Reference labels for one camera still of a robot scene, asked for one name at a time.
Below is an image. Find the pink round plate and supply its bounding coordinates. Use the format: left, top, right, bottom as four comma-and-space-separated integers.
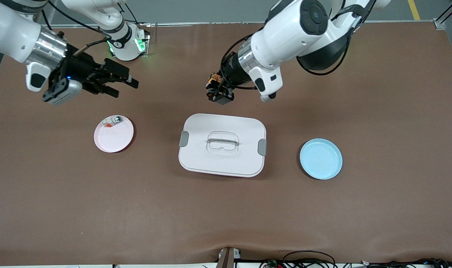
94, 115, 134, 153

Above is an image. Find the blue round plate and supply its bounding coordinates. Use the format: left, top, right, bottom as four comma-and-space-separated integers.
300, 138, 343, 180

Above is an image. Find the black cable bundle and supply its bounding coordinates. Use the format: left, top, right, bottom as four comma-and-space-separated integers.
338, 258, 452, 268

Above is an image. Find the black arm base cable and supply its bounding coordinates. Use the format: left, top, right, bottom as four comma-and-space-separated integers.
120, 3, 152, 28

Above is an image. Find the metal table edge rail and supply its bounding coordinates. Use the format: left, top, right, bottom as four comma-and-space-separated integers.
73, 20, 439, 28

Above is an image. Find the aluminium frame post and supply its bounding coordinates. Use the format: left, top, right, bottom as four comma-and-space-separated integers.
433, 0, 452, 30

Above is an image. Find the white lidded storage box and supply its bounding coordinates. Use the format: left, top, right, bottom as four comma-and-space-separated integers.
178, 113, 267, 178

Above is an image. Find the black looped cable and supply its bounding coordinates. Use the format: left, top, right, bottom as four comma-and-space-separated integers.
282, 250, 336, 268

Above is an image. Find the clear lid handle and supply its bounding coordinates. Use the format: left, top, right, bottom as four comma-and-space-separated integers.
206, 131, 240, 154

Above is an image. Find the small orange toy object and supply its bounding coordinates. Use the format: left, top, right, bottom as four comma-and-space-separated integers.
208, 73, 222, 93

